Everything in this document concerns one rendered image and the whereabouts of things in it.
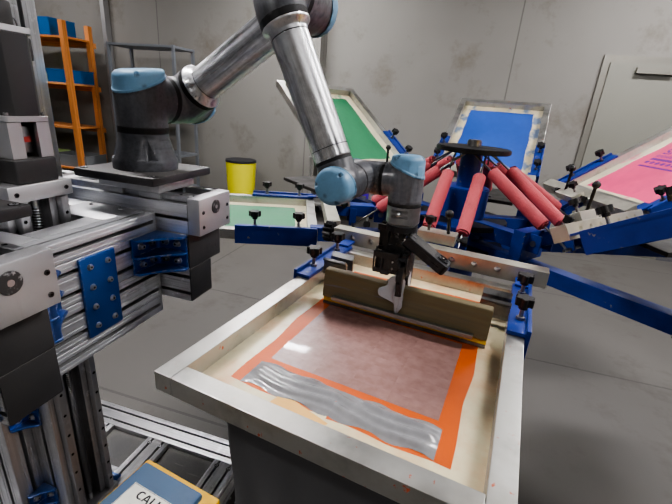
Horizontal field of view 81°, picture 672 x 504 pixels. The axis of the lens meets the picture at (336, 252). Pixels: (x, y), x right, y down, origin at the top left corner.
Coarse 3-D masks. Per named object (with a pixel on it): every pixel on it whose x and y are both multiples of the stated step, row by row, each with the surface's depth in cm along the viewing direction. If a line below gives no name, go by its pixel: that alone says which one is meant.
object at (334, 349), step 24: (312, 312) 99; (336, 312) 100; (288, 336) 88; (312, 336) 89; (336, 336) 90; (360, 336) 90; (264, 360) 79; (288, 360) 80; (312, 360) 81; (336, 360) 81; (360, 360) 82; (336, 384) 74
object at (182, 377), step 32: (288, 288) 102; (480, 288) 116; (256, 320) 88; (192, 352) 74; (224, 352) 80; (512, 352) 82; (160, 384) 69; (192, 384) 66; (224, 384) 66; (512, 384) 72; (224, 416) 64; (256, 416) 60; (288, 416) 61; (512, 416) 65; (288, 448) 59; (320, 448) 56; (352, 448) 56; (512, 448) 58; (352, 480) 55; (384, 480) 53; (416, 480) 52; (448, 480) 52; (512, 480) 53
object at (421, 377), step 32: (384, 352) 85; (416, 352) 86; (448, 352) 87; (352, 384) 75; (384, 384) 75; (416, 384) 76; (448, 384) 77; (416, 416) 68; (448, 416) 69; (448, 448) 62
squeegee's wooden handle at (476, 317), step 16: (336, 272) 99; (352, 272) 100; (336, 288) 100; (352, 288) 98; (368, 288) 97; (416, 288) 94; (368, 304) 98; (384, 304) 96; (416, 304) 92; (432, 304) 91; (448, 304) 89; (464, 304) 88; (480, 304) 88; (432, 320) 92; (448, 320) 90; (464, 320) 89; (480, 320) 87; (480, 336) 88
